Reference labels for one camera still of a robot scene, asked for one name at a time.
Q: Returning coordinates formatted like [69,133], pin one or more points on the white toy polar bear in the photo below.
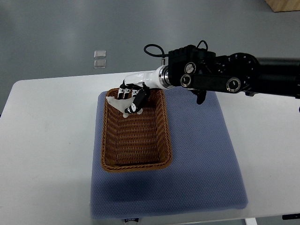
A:
[121,105]

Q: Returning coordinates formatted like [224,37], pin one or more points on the blue-grey padded mat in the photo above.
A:
[204,174]

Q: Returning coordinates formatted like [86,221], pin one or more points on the upper metal floor plate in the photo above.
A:
[99,54]

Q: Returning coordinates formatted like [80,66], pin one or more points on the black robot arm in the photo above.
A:
[200,70]

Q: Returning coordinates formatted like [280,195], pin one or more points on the brown wicker basket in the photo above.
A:
[139,142]

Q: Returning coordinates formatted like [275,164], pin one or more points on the wooden box corner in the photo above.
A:
[284,5]

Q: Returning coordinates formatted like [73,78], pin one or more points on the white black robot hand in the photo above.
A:
[145,80]

